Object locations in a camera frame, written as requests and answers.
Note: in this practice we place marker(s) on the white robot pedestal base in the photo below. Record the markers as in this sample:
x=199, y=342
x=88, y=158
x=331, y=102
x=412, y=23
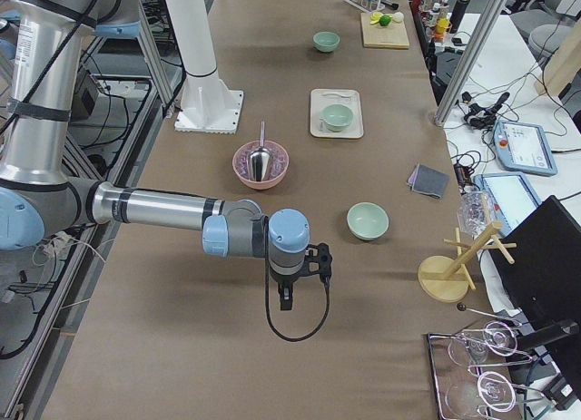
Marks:
x=207, y=104

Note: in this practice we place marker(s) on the white ceramic spoon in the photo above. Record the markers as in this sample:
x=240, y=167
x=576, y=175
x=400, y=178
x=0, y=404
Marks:
x=341, y=94

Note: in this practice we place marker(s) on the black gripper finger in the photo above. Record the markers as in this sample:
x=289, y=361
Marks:
x=285, y=300

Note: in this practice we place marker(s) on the beige serving tray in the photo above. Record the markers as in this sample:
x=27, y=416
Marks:
x=319, y=102

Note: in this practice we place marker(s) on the wooden cutting board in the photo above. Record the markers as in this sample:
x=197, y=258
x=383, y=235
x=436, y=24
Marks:
x=392, y=36

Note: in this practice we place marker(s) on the aluminium frame post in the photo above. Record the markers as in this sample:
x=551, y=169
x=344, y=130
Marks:
x=481, y=31

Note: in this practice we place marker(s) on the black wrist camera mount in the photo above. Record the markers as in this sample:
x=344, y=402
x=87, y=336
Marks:
x=319, y=259

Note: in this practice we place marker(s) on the lower teach pendant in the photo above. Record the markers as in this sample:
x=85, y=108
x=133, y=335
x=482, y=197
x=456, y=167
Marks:
x=514, y=198

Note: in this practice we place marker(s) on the wooden mug tree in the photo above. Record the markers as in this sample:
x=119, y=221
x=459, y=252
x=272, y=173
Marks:
x=448, y=280

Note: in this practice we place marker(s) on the wire glass rack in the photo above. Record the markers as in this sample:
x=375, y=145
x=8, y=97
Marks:
x=470, y=371

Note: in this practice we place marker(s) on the green bowl on tray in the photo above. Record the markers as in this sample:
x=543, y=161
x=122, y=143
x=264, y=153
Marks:
x=336, y=117

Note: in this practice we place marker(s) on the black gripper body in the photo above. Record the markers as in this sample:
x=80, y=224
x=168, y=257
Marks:
x=282, y=281

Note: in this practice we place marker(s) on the metal ice scoop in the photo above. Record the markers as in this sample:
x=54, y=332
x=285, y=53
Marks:
x=259, y=159

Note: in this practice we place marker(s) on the green bowl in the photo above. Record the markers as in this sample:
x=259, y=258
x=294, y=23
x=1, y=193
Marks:
x=336, y=117
x=367, y=221
x=325, y=41

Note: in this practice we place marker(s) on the grey folded cloth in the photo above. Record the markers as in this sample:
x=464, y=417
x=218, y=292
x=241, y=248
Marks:
x=427, y=181

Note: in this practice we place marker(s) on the teach pendant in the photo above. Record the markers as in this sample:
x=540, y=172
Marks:
x=523, y=147
x=514, y=198

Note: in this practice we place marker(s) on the pink bowl with ice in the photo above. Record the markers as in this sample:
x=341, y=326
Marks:
x=280, y=162

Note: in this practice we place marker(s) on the upper teach pendant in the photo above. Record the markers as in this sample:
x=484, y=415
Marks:
x=523, y=147

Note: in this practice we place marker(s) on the black monitor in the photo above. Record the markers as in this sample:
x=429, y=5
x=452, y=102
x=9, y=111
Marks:
x=544, y=282

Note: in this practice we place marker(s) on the clear plastic cup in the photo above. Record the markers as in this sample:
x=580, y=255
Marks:
x=475, y=212

